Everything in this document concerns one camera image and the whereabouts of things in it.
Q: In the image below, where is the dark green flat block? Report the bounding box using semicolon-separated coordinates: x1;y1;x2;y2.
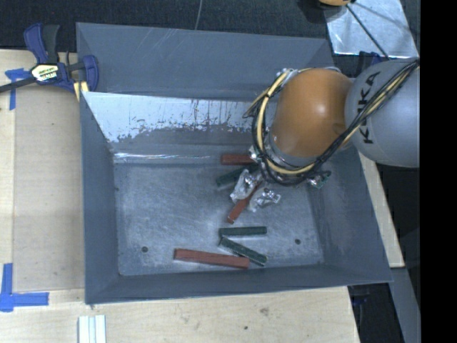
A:
215;166;258;189
218;236;268;267
218;226;268;238

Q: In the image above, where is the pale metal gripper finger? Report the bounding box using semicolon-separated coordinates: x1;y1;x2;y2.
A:
248;187;282;213
229;169;264;204

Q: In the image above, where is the grey metal bin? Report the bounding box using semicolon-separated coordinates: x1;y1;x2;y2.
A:
75;21;394;305

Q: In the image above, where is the red-brown flat block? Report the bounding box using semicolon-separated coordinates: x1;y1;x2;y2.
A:
173;247;251;271
226;182;263;225
220;154;256;166

